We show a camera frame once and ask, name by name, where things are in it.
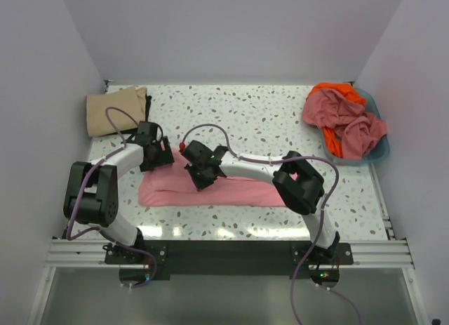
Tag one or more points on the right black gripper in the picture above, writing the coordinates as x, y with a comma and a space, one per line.
200, 184

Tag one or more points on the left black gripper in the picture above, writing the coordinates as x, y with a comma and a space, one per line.
165, 156

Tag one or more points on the light pink t-shirt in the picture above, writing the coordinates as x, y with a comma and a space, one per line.
172, 186

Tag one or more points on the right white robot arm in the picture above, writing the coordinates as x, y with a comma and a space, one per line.
299, 185

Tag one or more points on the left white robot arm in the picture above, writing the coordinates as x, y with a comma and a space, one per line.
92, 195

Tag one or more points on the folded black t-shirt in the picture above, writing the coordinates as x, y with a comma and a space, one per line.
148, 101

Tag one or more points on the folded beige t-shirt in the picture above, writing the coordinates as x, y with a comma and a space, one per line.
129, 109

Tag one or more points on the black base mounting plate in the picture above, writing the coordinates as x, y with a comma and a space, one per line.
161, 260

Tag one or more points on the orange crumpled t-shirt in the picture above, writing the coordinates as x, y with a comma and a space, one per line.
332, 107

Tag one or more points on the dusty pink crumpled t-shirt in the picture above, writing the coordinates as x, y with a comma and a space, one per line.
350, 131

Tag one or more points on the aluminium rail frame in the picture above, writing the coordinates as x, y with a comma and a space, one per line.
78, 287

